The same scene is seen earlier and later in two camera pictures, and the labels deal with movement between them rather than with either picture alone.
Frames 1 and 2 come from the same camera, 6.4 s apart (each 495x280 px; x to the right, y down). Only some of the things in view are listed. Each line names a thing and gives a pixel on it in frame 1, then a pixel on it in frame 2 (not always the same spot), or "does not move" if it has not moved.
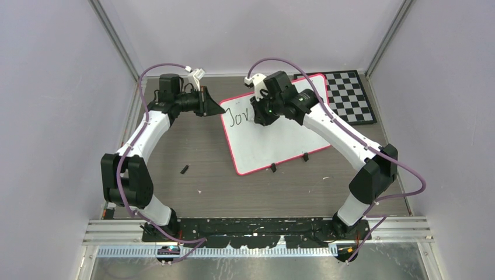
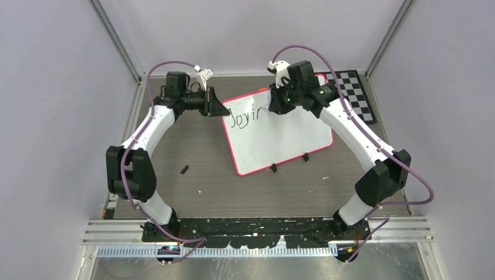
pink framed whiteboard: [254, 146] does not move
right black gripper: [261, 116] to [277, 105]
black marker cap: [183, 171] does not move
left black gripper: [207, 106] does not move
